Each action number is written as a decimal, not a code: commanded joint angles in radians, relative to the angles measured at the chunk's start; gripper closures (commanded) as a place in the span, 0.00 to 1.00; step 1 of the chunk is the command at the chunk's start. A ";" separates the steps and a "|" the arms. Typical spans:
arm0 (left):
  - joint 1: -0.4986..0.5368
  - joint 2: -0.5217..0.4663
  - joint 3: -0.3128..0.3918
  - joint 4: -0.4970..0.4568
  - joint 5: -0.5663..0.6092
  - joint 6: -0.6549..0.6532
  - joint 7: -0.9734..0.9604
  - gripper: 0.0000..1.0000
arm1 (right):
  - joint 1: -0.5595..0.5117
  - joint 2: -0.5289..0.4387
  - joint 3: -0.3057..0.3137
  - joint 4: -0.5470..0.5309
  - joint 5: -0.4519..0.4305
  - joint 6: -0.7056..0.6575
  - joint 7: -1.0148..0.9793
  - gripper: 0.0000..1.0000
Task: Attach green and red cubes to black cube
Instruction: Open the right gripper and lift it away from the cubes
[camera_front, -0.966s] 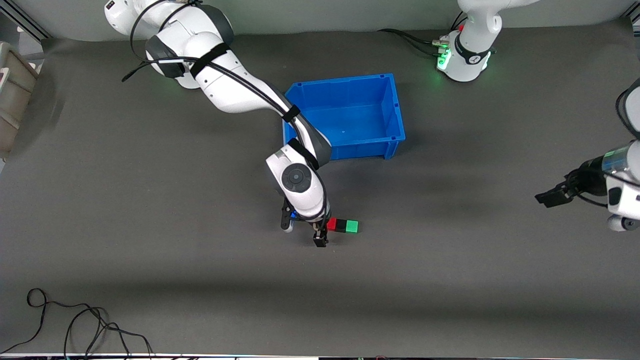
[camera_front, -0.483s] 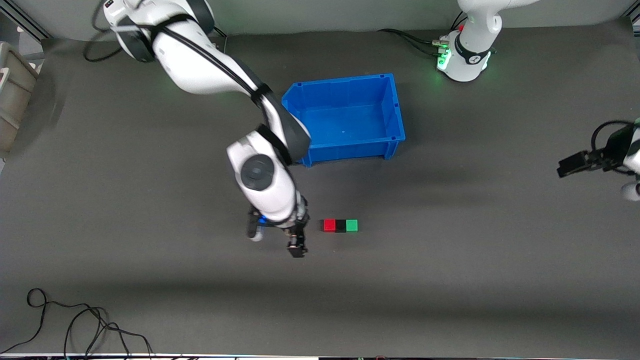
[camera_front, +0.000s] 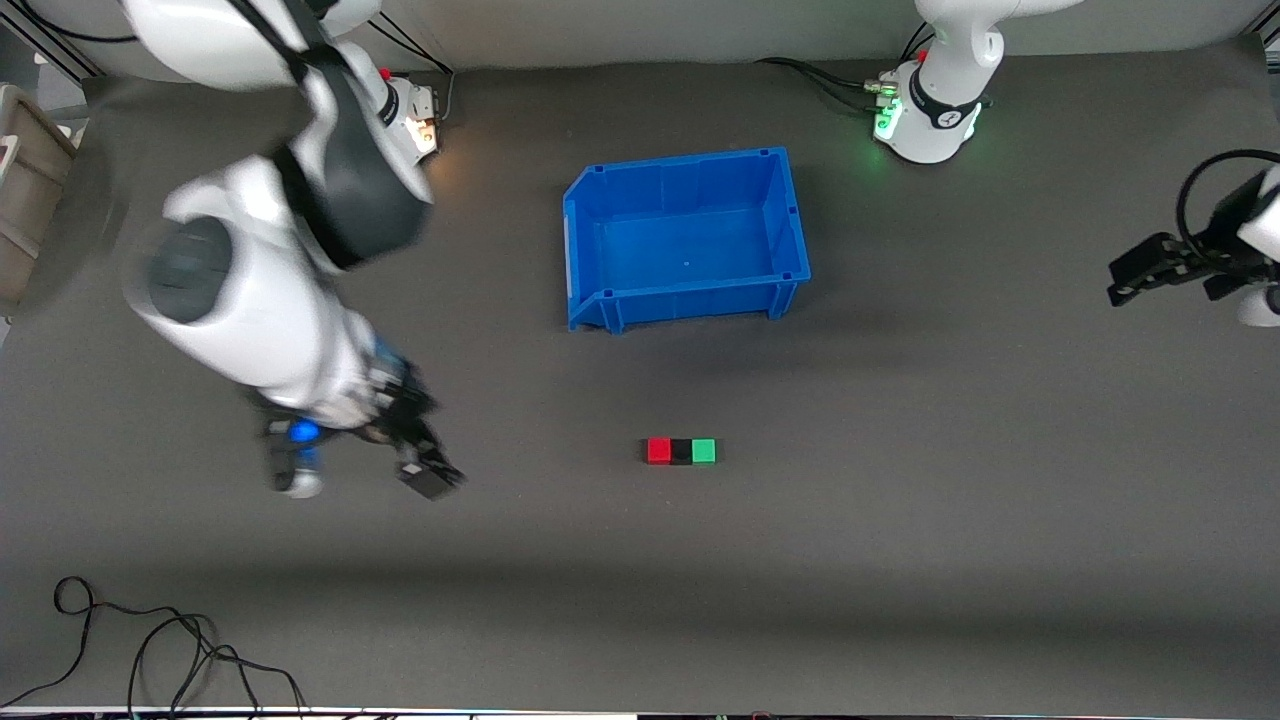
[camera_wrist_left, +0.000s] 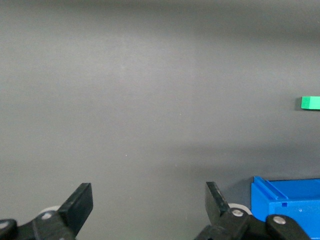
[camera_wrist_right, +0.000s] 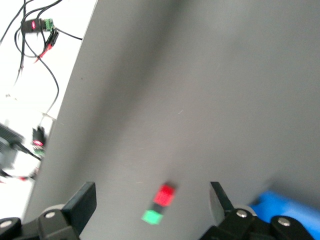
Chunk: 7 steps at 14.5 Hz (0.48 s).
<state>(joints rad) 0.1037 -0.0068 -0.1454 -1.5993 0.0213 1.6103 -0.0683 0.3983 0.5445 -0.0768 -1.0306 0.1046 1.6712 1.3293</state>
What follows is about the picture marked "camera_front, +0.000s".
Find black arm base cables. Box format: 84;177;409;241
755;57;898;111
375;10;457;123

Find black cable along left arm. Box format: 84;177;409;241
1176;149;1280;276

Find blue plastic storage bin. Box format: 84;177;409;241
562;146;812;335

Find loose black floor cable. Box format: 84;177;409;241
0;577;306;720

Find dark aluminium frame rail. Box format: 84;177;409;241
0;20;101;83

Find black right arm base cables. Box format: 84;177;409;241
375;10;457;123

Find beige plastic crate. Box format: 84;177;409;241
0;85;79;313

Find black left arm base cables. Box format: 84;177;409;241
755;57;898;111

